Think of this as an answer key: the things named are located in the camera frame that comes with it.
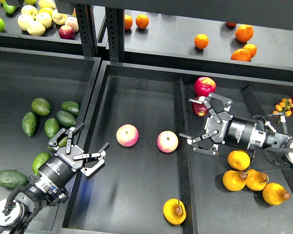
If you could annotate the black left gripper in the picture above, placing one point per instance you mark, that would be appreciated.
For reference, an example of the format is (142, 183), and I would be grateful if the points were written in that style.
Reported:
(62, 165)

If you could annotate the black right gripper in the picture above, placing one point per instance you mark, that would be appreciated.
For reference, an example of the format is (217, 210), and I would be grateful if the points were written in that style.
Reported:
(221, 127)

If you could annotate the dark green avocado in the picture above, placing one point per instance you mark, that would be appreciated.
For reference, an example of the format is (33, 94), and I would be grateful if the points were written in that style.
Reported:
(62, 143)

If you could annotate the yellow pear with stem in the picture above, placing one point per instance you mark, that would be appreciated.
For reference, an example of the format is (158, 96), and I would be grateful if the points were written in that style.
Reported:
(174, 211)

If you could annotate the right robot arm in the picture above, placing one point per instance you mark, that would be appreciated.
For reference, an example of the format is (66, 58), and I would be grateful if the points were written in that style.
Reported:
(275, 142)

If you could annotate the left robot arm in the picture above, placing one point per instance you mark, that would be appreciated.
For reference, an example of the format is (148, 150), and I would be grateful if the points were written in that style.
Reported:
(26, 201)

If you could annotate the green avocado middle right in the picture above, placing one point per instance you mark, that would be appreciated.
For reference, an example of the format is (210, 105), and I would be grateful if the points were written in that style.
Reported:
(66, 118)

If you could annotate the green avocado centre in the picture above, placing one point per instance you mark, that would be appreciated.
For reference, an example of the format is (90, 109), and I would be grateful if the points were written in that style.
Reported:
(51, 127)

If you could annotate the light green avocado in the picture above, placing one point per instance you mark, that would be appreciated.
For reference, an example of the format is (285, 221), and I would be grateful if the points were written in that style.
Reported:
(39, 160)

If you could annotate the yellow pear round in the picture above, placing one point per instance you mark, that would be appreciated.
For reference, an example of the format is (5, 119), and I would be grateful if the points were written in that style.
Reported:
(239, 160)

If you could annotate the green avocado upper right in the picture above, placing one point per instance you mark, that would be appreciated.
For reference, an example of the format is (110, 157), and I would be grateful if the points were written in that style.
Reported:
(71, 106)

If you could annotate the green avocado far left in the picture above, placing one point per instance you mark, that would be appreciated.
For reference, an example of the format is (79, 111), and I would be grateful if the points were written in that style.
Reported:
(29, 124)

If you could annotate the yellow pear lower left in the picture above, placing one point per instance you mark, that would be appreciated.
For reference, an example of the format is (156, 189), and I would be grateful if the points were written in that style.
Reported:
(234, 180)

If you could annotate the green avocado top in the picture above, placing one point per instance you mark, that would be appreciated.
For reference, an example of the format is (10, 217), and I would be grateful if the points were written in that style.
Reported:
(41, 106)

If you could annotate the yellow pear lower middle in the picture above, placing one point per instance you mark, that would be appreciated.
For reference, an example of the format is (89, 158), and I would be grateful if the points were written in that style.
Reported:
(256, 181)

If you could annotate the large dark avocado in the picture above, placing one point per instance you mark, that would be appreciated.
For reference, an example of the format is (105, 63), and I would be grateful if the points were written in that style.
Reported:
(11, 179)

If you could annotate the yellow pear lower right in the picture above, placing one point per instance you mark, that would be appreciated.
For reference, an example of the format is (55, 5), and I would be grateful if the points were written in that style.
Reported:
(275, 194)

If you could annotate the pale yellow pear front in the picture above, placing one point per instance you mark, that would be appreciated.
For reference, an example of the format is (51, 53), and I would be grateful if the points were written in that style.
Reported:
(36, 28)

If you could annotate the dark red apple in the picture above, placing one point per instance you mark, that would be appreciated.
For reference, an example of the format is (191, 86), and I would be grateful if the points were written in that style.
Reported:
(199, 109)

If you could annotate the bright red apple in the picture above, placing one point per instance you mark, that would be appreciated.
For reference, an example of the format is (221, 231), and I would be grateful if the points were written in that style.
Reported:
(204, 85)

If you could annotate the pink apple right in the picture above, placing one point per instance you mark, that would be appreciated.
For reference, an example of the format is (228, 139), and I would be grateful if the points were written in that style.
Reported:
(167, 141)

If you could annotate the pink apple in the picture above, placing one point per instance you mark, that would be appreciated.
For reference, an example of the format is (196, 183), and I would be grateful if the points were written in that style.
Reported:
(167, 141)
(127, 135)

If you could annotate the pink apple left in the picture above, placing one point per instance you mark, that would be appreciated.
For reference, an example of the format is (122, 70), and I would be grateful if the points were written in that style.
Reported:
(127, 135)

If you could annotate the orange cherry tomato bunch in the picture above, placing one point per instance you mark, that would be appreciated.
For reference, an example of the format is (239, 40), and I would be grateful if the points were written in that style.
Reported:
(284, 106)

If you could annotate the orange front right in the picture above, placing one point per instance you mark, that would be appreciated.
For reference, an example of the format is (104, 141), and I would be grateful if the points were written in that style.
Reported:
(241, 55)

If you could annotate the black left tray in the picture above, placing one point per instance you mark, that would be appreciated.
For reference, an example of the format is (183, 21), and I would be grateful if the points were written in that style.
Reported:
(26, 75)

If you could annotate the black tray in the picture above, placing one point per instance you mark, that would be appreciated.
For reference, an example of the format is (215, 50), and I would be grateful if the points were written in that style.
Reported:
(127, 195)
(26, 75)

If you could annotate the black centre tray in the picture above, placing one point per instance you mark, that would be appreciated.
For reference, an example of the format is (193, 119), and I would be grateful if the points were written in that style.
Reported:
(127, 195)

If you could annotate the orange small right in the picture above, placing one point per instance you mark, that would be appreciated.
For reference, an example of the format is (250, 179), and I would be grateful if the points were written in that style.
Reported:
(251, 48)

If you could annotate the orange shelf centre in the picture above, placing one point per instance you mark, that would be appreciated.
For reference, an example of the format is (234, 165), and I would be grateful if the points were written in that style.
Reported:
(201, 41)

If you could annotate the large orange shelf right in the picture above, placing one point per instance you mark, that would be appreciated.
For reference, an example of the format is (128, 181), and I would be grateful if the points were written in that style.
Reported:
(244, 32)

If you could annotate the black tray divider right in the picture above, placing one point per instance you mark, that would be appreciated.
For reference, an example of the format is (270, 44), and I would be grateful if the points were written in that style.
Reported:
(277, 160)

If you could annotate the black tray divider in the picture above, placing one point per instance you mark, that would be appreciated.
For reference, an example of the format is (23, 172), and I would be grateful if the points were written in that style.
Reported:
(277, 160)
(187, 196)

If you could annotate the orange hidden at back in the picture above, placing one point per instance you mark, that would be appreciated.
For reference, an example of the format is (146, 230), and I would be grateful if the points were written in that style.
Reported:
(231, 24)

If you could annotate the black tray divider centre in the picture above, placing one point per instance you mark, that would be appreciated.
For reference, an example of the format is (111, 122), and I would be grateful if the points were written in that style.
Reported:
(187, 196)

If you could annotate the red apple on shelf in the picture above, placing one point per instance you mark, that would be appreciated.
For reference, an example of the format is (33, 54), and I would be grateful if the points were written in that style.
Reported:
(66, 32)

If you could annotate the orange on shelf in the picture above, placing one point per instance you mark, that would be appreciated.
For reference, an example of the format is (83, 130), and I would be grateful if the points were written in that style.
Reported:
(142, 21)

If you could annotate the pale peach fruit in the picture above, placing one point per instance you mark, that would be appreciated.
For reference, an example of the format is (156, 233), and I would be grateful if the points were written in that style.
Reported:
(72, 22)

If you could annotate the black shelf post right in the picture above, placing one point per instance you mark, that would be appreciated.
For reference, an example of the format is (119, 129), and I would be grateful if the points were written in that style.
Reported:
(115, 30)

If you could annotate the black shelf post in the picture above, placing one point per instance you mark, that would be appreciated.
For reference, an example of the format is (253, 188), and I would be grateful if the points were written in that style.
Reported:
(115, 30)
(87, 30)

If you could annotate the black shelf post left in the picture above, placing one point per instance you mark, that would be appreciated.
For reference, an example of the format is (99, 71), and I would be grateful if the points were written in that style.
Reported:
(87, 30)

